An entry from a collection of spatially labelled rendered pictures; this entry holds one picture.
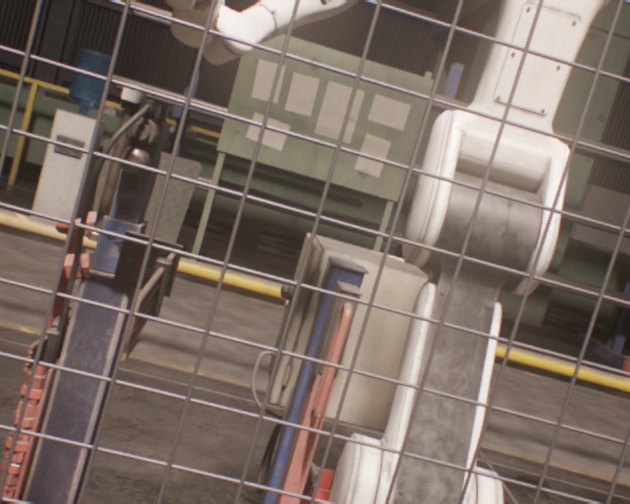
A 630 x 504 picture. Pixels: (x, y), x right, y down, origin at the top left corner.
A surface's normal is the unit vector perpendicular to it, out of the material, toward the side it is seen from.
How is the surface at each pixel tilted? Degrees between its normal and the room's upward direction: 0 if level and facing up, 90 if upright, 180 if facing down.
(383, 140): 90
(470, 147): 97
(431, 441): 65
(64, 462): 90
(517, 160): 97
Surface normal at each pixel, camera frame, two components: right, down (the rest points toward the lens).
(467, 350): 0.14, -0.30
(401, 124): 0.08, 0.13
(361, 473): 0.16, -0.56
